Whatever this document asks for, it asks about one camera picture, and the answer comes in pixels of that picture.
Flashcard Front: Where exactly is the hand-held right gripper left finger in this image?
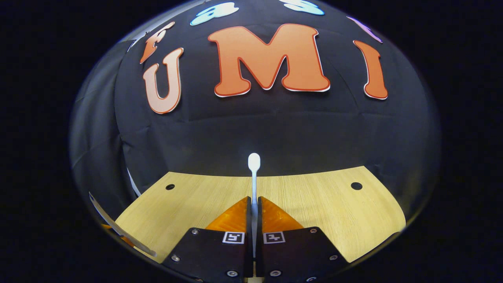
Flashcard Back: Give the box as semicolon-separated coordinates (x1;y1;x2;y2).
162;197;254;282

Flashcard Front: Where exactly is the black backdrop cloth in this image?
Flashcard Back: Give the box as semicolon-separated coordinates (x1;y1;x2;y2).
70;0;441;236

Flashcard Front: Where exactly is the white toothpaste tube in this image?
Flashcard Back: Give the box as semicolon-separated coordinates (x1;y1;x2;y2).
89;192;158;257

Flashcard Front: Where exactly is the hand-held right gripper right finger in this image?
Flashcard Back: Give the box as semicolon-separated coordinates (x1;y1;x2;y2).
255;197;350;282

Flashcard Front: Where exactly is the wooden desktop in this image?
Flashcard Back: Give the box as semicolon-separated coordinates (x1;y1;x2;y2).
114;166;406;264

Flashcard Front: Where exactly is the white toothbrush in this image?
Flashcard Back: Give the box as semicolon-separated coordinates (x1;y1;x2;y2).
248;153;262;260

